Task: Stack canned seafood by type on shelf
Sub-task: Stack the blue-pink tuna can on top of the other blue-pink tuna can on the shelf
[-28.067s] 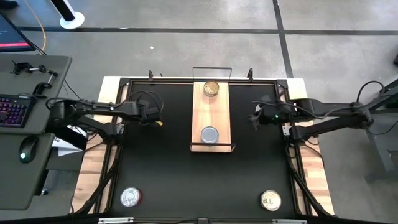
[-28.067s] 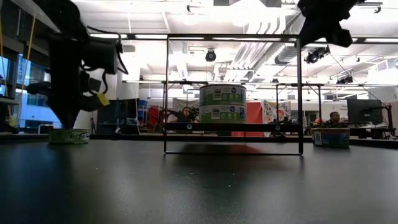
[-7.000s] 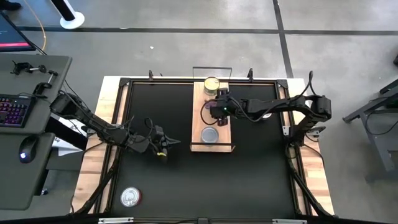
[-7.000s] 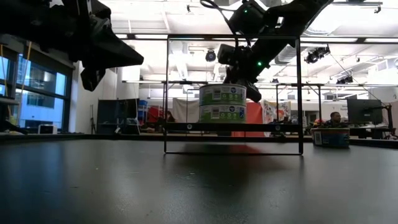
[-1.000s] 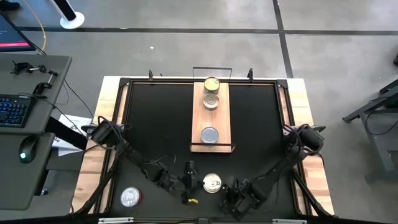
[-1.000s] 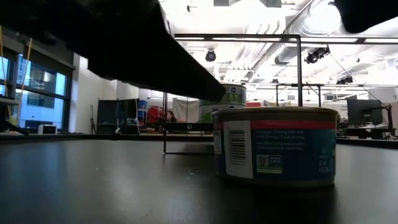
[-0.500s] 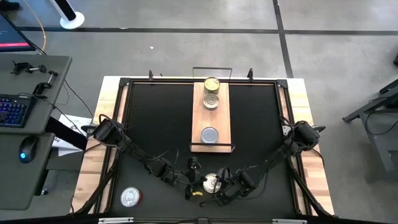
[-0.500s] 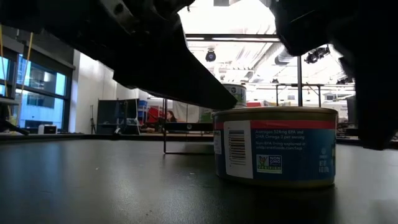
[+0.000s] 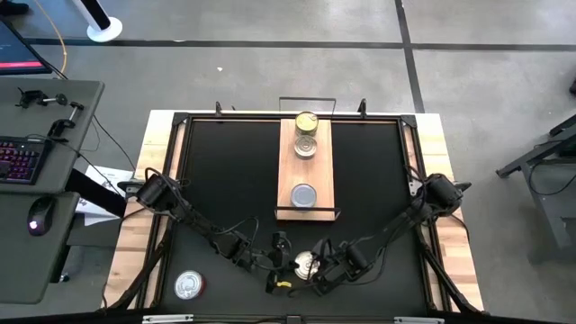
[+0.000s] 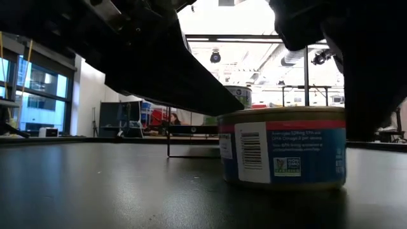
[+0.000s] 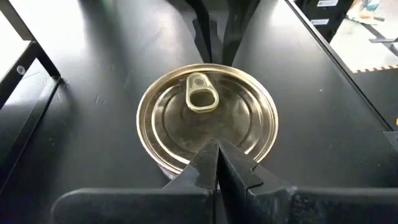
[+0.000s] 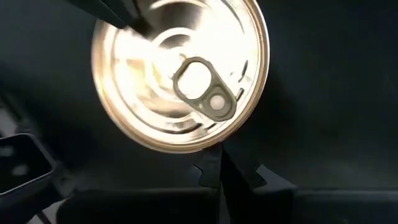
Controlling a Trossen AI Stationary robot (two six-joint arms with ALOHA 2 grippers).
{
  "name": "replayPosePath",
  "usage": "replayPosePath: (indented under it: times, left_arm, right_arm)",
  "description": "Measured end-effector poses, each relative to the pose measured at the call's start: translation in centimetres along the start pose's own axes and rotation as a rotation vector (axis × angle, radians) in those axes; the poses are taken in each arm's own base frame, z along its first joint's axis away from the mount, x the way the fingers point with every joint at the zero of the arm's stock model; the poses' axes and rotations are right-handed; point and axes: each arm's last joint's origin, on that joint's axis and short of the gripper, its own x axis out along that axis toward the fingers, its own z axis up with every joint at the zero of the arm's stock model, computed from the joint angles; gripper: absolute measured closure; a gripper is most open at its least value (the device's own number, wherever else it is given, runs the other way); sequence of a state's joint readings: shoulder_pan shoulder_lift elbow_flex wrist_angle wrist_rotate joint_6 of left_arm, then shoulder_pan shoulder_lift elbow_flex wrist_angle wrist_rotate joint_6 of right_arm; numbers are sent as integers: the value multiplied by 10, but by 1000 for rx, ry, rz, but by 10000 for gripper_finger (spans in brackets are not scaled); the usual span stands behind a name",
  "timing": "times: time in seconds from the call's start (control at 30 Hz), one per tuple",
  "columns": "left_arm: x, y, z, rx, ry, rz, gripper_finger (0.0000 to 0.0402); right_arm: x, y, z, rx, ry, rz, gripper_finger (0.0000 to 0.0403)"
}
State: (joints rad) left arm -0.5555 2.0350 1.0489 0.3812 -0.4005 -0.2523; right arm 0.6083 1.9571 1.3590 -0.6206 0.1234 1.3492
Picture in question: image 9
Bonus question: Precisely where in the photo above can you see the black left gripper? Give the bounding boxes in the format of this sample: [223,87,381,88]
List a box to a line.
[254,230,293,294]

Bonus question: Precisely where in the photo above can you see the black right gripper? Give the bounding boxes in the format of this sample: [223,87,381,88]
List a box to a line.
[309,238,361,298]

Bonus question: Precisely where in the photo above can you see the plain can silver lid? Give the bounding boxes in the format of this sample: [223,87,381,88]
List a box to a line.
[293,250,321,281]

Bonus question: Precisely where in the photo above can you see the tuna can grey lid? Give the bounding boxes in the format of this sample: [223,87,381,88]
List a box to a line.
[289,183,318,210]

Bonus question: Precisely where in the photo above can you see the red can silver lid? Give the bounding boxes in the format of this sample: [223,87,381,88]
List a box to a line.
[173,269,206,302]

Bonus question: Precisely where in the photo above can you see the blue tuna can silver lid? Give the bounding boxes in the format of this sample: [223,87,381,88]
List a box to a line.
[293,135,319,160]

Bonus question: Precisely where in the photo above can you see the green tuna can gold lid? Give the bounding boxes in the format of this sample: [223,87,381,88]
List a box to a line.
[294,111,320,137]

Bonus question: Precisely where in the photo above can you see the black table mat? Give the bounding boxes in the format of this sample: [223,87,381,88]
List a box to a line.
[159,117,429,317]

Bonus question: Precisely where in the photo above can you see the white paper sheets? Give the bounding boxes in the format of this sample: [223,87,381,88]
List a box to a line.
[74,165,136,227]

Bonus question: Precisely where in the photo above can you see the black computer mouse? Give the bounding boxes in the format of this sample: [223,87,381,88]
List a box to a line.
[26,195,58,238]

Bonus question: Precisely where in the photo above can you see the grey desk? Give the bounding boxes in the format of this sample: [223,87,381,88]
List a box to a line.
[0,76,105,305]

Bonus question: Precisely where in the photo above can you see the black desk clamp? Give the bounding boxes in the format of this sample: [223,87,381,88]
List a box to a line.
[14,88,68,109]
[47,101,86,139]

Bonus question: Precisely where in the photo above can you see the backlit black keyboard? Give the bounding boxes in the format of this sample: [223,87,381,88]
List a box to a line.
[0,137,51,185]

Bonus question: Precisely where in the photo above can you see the white black floor stand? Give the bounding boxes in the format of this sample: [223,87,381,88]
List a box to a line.
[71,0,123,43]

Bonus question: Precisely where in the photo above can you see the black computer monitor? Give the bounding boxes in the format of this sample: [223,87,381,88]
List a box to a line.
[0,20,53,77]

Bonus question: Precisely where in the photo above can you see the person's shoe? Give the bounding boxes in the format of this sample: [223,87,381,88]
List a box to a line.
[0,0,29,15]

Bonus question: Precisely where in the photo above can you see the silver metal bracket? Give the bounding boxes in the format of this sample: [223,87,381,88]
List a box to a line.
[394,316,446,324]
[142,313,194,324]

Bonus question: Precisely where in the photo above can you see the black desk cable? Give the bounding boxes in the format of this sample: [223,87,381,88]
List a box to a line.
[91,114,137,172]

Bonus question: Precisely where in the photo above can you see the grey metal desk frame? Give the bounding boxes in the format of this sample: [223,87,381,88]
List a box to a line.
[494,112,576,253]

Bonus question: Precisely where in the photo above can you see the yellow floor cable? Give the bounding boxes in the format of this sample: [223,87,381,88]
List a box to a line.
[33,0,68,76]

